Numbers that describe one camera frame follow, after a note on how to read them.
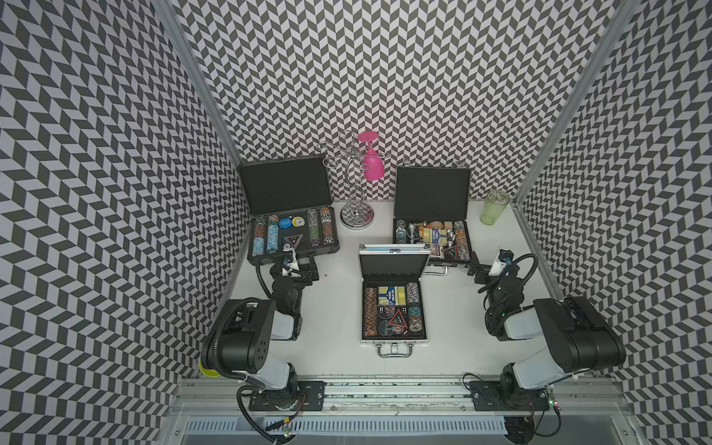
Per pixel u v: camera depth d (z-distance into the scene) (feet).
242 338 1.46
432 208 3.55
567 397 2.47
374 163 3.36
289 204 3.53
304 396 2.34
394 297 2.92
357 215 3.70
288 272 2.47
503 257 2.42
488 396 2.39
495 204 3.40
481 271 2.63
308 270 2.71
